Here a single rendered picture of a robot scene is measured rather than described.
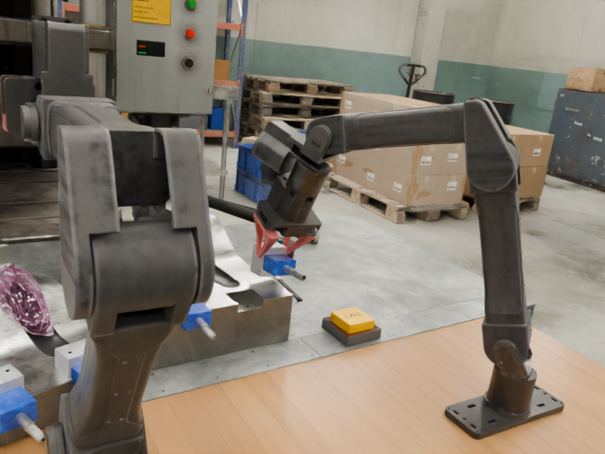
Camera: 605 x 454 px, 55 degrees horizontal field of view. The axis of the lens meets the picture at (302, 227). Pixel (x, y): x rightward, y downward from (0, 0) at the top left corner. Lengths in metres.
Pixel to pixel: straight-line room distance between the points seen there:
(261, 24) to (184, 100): 6.26
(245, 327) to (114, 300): 0.61
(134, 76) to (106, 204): 1.34
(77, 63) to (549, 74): 8.71
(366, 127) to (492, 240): 0.24
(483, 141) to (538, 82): 8.49
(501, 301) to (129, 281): 0.61
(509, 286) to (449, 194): 4.18
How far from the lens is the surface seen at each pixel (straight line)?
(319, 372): 0.97
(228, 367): 0.96
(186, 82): 1.77
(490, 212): 0.85
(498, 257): 0.87
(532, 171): 5.88
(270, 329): 1.02
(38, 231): 1.61
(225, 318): 0.96
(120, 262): 0.38
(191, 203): 0.40
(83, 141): 0.39
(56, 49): 0.66
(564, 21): 9.18
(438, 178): 4.91
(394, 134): 0.86
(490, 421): 0.94
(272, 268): 1.00
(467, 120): 0.82
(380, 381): 0.98
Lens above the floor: 1.30
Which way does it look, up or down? 17 degrees down
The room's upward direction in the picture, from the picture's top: 6 degrees clockwise
